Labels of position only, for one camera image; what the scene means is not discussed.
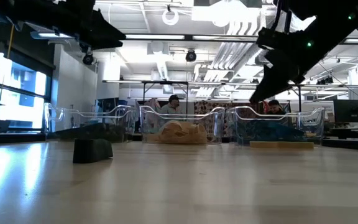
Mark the beige rubber band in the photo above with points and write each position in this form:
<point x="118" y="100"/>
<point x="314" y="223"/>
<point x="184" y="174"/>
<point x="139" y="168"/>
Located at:
<point x="182" y="133"/>
<point x="281" y="145"/>

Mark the silver air duct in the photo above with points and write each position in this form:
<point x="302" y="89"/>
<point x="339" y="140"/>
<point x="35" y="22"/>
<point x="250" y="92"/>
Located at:
<point x="238" y="49"/>

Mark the long ceiling light fixture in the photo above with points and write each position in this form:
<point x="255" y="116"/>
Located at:
<point x="154" y="36"/>

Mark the small wide black rubber band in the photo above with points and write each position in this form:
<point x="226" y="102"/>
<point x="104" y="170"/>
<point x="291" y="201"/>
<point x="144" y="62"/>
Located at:
<point x="92" y="152"/>

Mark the clear plastic basket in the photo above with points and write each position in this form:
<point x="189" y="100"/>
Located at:
<point x="213" y="124"/>
<point x="312" y="123"/>
<point x="51" y="121"/>

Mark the black metal rack frame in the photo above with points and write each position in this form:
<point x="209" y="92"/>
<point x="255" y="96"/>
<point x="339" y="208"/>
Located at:
<point x="166" y="82"/>
<point x="299" y="96"/>

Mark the patterned brown quilt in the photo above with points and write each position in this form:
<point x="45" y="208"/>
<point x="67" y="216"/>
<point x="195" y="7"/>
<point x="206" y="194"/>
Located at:
<point x="204" y="108"/>

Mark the person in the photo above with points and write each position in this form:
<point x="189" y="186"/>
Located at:
<point x="172" y="105"/>
<point x="273" y="107"/>

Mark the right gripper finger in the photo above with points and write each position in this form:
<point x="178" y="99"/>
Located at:
<point x="272" y="84"/>

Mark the large bright window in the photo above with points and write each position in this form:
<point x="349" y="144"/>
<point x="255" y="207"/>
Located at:
<point x="20" y="81"/>

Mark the blue rubber band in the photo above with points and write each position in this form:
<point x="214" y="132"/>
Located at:
<point x="272" y="132"/>

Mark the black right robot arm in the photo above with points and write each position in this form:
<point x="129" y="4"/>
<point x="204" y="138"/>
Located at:
<point x="337" y="25"/>

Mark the black ceiling spotlight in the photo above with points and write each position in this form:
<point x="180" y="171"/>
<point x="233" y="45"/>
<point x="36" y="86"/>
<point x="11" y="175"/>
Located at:
<point x="190" y="56"/>
<point x="325" y="81"/>
<point x="88" y="59"/>

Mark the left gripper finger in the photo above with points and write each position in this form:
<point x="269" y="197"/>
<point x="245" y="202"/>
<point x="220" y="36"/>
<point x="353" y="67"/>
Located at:
<point x="104" y="34"/>

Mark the round white pendant lamp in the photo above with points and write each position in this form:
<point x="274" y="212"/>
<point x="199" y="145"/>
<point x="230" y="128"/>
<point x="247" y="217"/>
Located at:
<point x="170" y="17"/>

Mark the black computer monitor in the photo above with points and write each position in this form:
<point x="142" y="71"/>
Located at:
<point x="351" y="110"/>

